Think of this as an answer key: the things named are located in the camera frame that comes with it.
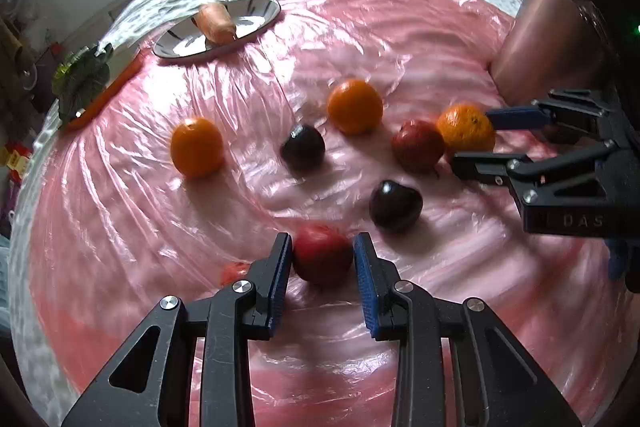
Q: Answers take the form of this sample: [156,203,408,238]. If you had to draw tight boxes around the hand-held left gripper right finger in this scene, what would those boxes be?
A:
[353,232,571,427]

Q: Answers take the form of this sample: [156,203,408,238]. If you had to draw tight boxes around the red apple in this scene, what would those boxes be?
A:
[220,261,253,288]
[391,119,446,172]
[292,226,355,287]

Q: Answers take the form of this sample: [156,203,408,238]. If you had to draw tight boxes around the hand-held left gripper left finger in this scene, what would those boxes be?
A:
[60,232,293,427]

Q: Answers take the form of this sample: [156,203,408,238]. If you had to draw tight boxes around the round steel plate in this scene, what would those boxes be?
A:
[152,0,282,60]

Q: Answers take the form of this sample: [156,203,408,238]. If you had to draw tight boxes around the orange carrot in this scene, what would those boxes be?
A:
[65,52,143,130]

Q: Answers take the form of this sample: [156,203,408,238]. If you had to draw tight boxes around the green leafy vegetable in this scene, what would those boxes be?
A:
[52,44,115,125]

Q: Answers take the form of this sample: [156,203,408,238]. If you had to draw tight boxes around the pink plastic sheet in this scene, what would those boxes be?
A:
[27,0,640,427]

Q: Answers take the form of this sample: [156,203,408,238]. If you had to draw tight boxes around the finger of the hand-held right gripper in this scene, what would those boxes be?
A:
[452,138,619,204]
[485,89,611,144]

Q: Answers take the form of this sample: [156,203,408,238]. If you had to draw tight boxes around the orange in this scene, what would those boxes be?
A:
[436,103,497,155]
[327,78,384,136]
[170,117,226,180]

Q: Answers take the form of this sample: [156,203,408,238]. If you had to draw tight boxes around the dark plum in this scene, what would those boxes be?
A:
[280,124,327,175]
[369,179,423,233]

